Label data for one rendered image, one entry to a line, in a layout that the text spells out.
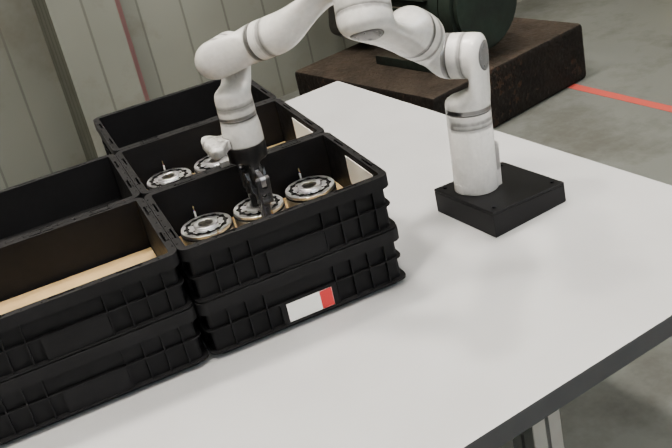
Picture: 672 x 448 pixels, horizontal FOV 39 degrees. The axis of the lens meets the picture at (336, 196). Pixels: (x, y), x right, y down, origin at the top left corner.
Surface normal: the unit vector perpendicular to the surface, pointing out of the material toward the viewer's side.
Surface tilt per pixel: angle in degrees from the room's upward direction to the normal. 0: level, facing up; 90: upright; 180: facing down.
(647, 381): 0
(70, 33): 90
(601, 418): 0
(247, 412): 0
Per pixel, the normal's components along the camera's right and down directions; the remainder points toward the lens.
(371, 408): -0.20, -0.88
